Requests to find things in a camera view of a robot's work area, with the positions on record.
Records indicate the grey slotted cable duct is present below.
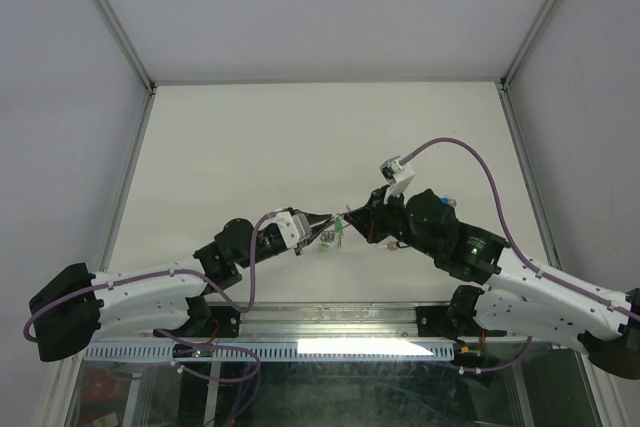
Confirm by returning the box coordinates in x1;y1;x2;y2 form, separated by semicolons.
84;338;454;363

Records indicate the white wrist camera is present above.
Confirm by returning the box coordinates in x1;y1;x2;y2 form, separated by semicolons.
267;209;312;250
380;156;415;204

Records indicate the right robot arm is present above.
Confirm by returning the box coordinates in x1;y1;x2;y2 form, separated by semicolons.
346;188;639;380

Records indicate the aluminium mounting rail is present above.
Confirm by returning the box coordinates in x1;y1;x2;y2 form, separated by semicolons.
62;299;601;348

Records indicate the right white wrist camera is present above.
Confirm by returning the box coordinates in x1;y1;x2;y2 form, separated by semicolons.
380;156;415;204

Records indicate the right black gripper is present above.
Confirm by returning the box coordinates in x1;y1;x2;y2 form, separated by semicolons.
344;185;441;260

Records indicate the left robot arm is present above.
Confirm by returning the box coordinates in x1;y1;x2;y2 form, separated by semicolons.
23;208;334;362

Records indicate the black tag key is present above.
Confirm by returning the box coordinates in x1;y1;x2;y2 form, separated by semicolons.
379;241;409;252

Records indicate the silver keyring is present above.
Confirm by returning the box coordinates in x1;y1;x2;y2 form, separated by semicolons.
318;204;352;253

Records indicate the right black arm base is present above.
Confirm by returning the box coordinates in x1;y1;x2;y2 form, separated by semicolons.
414;304;507;340

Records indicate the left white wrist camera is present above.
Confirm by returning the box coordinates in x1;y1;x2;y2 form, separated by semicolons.
267;209;312;250

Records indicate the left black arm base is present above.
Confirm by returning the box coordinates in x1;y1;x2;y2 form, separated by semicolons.
153;303;240;340

